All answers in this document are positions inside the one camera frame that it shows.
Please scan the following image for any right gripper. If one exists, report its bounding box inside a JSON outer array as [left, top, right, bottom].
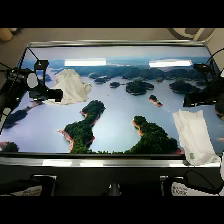
[[182, 90, 211, 108]]

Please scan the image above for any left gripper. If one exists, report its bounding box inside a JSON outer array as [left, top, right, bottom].
[[29, 87, 64, 103]]

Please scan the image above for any cream garment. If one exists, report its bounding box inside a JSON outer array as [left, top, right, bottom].
[[44, 68, 93, 106]]

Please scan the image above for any white garment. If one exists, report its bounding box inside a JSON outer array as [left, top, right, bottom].
[[172, 109, 222, 167]]

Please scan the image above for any black cable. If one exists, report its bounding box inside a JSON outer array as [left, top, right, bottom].
[[182, 169, 224, 196]]

